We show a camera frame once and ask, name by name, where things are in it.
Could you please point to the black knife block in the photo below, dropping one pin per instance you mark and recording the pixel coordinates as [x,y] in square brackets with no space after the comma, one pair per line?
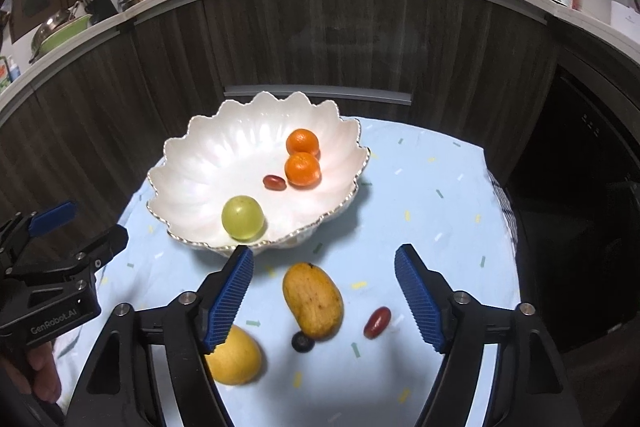
[104,6]

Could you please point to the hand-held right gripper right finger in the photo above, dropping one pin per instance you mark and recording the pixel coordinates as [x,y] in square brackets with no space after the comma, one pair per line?
[422,302]

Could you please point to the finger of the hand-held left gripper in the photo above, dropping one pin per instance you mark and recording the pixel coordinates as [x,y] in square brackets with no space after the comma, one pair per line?
[52,214]
[107,247]

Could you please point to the dark wood kitchen cabinet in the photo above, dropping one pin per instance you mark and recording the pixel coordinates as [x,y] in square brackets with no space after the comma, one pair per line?
[300,37]

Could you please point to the red jujube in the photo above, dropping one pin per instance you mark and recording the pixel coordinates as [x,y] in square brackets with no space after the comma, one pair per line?
[275,182]
[377,323]

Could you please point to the green label bottle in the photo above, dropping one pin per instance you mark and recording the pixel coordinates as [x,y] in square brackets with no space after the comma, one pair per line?
[5,74]

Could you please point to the small orange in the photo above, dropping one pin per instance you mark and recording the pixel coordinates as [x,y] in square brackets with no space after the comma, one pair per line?
[303,142]
[302,170]

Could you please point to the yellow lemon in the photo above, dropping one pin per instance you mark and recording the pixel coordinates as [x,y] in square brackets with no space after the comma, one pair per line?
[237,359]

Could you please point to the black built-in dishwasher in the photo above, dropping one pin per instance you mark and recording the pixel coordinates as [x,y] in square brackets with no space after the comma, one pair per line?
[575,207]

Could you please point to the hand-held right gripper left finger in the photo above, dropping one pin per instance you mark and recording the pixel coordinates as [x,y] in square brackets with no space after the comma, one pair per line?
[227,302]

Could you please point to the light blue patterned tablecloth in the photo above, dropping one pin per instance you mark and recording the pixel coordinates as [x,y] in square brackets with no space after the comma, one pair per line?
[425,217]

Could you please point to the green round guava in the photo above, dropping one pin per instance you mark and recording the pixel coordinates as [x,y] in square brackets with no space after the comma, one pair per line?
[243,218]

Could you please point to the dark blueberry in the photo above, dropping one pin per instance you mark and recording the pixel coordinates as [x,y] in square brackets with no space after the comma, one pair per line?
[303,342]

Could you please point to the white scalloped ceramic bowl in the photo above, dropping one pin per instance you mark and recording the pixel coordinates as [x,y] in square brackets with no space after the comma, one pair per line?
[215,167]

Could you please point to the yellow-brown mango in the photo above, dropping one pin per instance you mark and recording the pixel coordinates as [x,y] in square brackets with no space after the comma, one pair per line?
[312,302]

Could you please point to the blue-white dish soap bottle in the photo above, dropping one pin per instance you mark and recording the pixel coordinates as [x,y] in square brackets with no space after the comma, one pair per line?
[14,68]

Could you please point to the green plastic basin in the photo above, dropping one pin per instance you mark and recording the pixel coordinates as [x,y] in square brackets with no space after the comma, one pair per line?
[67,34]

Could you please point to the person's left hand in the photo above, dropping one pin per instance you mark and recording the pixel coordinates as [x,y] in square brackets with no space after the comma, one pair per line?
[42,372]

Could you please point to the stainless steel bowl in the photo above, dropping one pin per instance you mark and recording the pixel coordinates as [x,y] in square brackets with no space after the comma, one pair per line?
[47,29]

